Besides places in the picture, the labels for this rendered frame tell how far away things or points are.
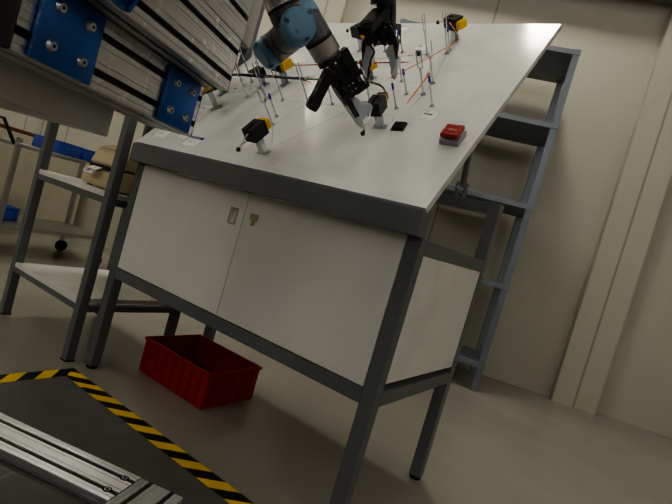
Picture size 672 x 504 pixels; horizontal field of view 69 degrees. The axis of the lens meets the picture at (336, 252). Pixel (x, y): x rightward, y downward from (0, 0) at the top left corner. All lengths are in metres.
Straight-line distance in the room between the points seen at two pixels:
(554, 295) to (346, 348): 2.88
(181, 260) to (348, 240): 0.65
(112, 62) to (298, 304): 0.84
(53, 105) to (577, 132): 3.75
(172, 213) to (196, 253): 0.19
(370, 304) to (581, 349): 2.89
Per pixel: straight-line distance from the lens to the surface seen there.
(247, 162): 1.54
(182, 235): 1.72
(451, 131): 1.37
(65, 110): 0.81
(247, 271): 1.49
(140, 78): 0.78
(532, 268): 3.98
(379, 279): 1.24
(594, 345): 4.01
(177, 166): 1.74
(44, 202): 4.83
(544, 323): 4.02
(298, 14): 1.13
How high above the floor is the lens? 0.76
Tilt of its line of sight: 3 degrees down
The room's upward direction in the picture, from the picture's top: 16 degrees clockwise
